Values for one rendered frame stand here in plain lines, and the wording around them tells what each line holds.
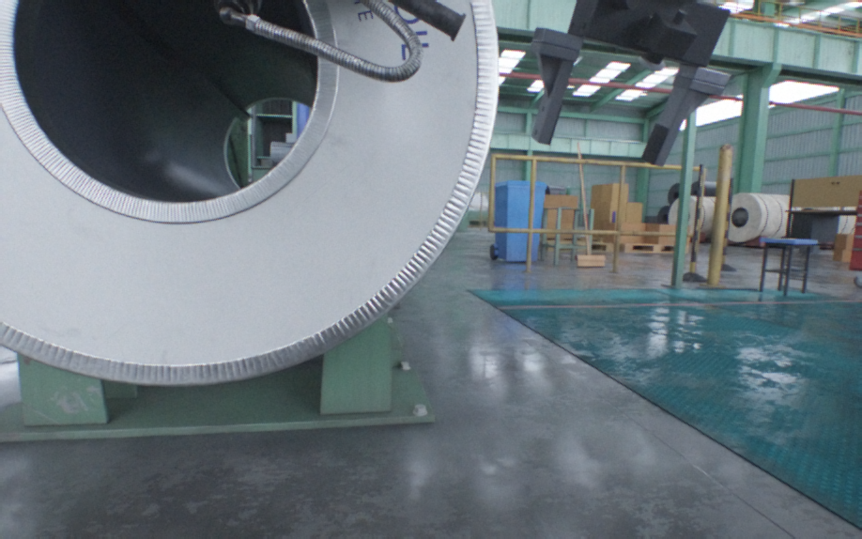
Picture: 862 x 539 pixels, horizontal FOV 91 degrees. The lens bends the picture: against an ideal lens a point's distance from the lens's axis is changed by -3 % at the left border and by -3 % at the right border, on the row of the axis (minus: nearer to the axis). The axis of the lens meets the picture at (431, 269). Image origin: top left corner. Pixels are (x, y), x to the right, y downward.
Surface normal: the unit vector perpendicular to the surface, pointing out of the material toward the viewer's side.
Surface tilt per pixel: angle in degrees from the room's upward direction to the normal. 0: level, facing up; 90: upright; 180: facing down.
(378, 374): 90
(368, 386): 90
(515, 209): 93
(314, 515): 0
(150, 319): 90
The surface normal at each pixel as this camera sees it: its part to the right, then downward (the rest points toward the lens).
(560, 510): 0.03, -0.99
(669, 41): 0.01, 0.79
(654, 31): -0.98, -0.12
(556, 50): 0.09, 0.51
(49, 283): 0.18, 0.12
